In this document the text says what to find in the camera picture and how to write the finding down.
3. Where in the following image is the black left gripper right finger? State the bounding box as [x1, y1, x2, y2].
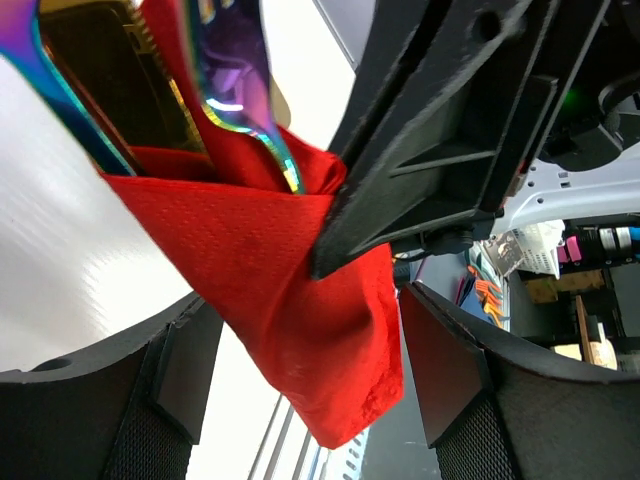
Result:
[399, 283, 639, 479]

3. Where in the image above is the iridescent rainbow spoon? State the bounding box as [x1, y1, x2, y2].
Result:
[1, 1, 139, 176]

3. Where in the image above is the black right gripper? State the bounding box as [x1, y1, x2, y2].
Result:
[479, 0, 640, 226]

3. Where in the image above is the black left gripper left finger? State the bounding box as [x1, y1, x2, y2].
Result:
[1, 293, 223, 479]

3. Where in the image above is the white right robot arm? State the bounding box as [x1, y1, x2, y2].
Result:
[312, 1, 639, 278]

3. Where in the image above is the iridescent rainbow fork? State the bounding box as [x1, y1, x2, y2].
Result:
[179, 0, 306, 195]

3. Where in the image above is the gold knife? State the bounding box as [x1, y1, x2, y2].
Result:
[38, 1, 205, 153]

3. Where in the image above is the beige oblong utensil tray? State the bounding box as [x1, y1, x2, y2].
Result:
[270, 77, 291, 129]

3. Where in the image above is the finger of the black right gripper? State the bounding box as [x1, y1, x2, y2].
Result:
[311, 1, 558, 279]

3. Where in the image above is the aluminium front rail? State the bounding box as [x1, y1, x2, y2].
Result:
[248, 395, 322, 480]

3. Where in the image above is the white slotted cable duct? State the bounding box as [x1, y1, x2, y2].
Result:
[334, 428, 370, 480]

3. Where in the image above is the red paper napkin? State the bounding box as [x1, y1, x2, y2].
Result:
[107, 1, 403, 449]

